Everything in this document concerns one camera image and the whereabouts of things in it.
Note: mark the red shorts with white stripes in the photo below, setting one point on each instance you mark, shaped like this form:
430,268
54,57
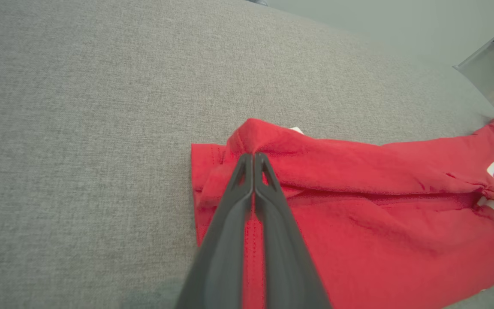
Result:
380,214

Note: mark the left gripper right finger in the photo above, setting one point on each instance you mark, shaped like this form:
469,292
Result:
285,249

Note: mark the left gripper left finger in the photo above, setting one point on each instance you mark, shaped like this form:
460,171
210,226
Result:
225,240

